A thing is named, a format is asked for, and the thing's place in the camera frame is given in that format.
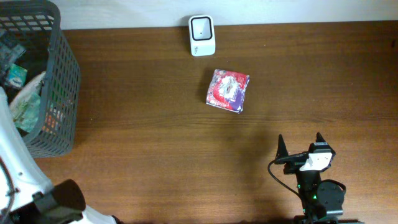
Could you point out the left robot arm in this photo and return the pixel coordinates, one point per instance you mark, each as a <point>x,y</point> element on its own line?
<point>28,195</point>

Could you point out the white barcode scanner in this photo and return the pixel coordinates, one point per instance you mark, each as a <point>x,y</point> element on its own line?
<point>202,35</point>

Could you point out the dark grey plastic basket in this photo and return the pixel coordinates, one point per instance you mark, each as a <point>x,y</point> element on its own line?
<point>35,26</point>

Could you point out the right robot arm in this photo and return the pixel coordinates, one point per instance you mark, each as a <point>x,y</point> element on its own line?
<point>322,200</point>

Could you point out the teal snack packet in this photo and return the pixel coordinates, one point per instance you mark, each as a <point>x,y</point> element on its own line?
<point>25,111</point>

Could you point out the white cream tube gold cap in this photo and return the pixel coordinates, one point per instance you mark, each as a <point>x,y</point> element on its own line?
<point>34,86</point>

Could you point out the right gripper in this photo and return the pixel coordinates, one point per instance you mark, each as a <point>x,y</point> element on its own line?
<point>291,167</point>

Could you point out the small teal tissue pack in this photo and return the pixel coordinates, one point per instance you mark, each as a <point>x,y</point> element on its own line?
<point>16,76</point>

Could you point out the red purple pad package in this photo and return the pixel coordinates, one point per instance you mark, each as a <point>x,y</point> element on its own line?
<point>227,90</point>

